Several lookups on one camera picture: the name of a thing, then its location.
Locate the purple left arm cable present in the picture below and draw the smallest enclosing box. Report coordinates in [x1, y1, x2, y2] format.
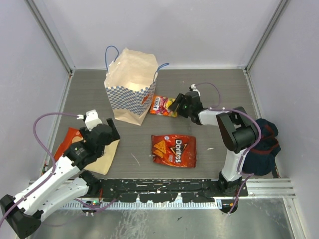
[0, 112, 118, 225]

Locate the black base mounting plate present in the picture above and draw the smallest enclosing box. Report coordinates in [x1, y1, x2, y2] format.
[101, 179, 240, 203]

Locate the right aluminium corner post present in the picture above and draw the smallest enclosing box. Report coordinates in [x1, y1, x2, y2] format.
[245, 0, 290, 73]

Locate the left aluminium corner post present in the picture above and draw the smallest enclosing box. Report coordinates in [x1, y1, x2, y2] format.
[25, 0, 76, 74]

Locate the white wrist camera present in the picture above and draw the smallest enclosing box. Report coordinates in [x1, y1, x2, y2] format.
[189, 84, 200, 96]
[76, 110, 102, 131]

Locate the colourful candy bag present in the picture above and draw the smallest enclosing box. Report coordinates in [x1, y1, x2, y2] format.
[150, 95, 177, 118]

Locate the dark blue red cloth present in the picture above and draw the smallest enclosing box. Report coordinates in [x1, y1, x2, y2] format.
[242, 119, 281, 176]

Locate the blue checkered paper bag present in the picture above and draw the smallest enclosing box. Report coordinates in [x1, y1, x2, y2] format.
[104, 48, 169, 125]

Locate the aluminium corner post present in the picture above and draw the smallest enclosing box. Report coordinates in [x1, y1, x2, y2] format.
[25, 0, 76, 74]
[245, 0, 290, 73]

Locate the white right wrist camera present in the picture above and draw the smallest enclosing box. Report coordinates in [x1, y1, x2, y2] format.
[189, 84, 200, 96]

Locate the red Doritos bag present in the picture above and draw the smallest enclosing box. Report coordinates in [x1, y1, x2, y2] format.
[151, 134, 197, 168]

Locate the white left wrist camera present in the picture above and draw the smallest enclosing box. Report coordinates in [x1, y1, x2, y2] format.
[76, 110, 102, 131]

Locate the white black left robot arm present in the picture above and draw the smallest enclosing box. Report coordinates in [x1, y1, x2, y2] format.
[0, 118, 120, 239]

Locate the aluminium front rail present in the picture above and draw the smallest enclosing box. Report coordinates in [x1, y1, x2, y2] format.
[27, 178, 296, 210]

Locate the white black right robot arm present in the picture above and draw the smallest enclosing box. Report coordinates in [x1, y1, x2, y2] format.
[168, 91, 261, 196]

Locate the cream red cassava chips bag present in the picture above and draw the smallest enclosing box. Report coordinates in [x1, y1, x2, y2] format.
[54, 127, 120, 175]

